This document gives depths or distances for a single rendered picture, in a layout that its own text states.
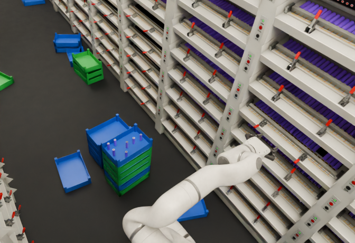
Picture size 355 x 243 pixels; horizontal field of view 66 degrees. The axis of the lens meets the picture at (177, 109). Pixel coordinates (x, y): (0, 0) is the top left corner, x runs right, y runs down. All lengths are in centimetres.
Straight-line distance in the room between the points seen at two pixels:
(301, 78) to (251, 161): 49
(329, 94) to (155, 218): 87
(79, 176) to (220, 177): 156
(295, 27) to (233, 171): 66
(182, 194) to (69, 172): 160
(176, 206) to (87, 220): 136
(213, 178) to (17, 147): 200
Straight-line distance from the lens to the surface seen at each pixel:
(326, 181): 151
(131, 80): 287
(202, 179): 98
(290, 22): 131
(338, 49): 123
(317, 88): 132
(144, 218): 96
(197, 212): 223
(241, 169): 102
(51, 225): 224
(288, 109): 144
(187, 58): 190
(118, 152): 198
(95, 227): 217
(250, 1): 142
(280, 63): 138
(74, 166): 244
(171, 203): 91
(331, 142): 140
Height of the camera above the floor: 199
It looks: 44 degrees down
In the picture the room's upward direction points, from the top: 10 degrees clockwise
